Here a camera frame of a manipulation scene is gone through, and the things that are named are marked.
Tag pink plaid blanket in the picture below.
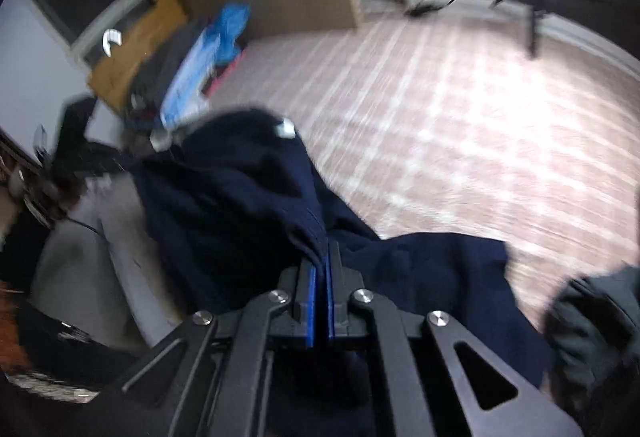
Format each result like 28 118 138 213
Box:
210 2 640 333

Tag dark grey clothes pile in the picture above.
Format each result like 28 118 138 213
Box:
127 19 213 122

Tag red cloth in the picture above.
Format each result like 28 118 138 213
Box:
202 48 247 98

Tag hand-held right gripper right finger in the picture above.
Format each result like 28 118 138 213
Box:
325 241 583 437

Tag dark grey garment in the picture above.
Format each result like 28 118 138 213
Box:
542 267 640 423

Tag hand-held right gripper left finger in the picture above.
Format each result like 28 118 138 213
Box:
95 261 321 437

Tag mustard yellow cloth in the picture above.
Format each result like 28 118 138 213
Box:
89 0 188 112

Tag navy blue sweatshirt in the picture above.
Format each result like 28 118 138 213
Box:
127 107 553 400

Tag person's black sweater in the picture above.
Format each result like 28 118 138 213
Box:
0 212 146 437

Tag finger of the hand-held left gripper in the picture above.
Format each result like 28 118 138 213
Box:
117 127 176 162

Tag blue plastic bag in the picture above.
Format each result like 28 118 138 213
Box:
159 3 251 128

